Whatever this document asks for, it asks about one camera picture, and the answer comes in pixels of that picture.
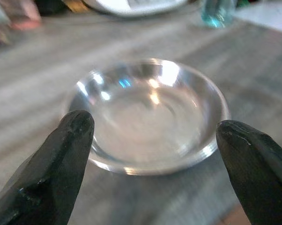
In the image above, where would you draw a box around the white side table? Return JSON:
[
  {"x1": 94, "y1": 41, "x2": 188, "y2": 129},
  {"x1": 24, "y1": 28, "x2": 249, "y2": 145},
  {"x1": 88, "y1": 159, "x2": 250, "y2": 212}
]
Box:
[{"x1": 234, "y1": 0, "x2": 282, "y2": 36}]

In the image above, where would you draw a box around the pink water bottle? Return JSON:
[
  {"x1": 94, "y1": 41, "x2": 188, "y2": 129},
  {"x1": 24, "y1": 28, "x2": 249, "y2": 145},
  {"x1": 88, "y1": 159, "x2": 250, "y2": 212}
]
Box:
[{"x1": 0, "y1": 0, "x2": 42, "y2": 30}]

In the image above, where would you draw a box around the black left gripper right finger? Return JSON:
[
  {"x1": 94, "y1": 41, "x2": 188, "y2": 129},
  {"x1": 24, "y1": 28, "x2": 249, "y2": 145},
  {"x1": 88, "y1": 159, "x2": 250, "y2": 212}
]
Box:
[{"x1": 215, "y1": 120, "x2": 282, "y2": 225}]

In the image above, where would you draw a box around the small black object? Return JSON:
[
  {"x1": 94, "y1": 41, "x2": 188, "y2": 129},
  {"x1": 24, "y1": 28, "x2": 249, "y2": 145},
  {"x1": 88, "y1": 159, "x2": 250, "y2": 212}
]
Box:
[{"x1": 35, "y1": 0, "x2": 67, "y2": 15}]

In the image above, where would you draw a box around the round steel bowl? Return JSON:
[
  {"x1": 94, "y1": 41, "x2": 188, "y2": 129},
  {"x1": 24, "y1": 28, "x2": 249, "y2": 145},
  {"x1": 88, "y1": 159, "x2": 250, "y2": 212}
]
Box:
[{"x1": 65, "y1": 57, "x2": 232, "y2": 176}]

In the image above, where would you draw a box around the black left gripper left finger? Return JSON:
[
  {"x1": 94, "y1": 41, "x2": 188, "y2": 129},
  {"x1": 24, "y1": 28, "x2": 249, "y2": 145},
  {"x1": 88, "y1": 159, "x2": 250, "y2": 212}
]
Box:
[{"x1": 0, "y1": 110, "x2": 95, "y2": 225}]

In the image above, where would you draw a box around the white kitchen cooking machine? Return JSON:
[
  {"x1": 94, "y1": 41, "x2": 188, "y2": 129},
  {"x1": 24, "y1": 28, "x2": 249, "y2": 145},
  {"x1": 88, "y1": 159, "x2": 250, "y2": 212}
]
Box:
[{"x1": 83, "y1": 0, "x2": 193, "y2": 17}]

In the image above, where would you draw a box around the clear bottle blue cap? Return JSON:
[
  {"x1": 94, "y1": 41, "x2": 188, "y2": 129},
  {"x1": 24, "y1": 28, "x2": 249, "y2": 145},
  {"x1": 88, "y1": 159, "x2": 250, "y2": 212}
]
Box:
[{"x1": 200, "y1": 0, "x2": 237, "y2": 29}]

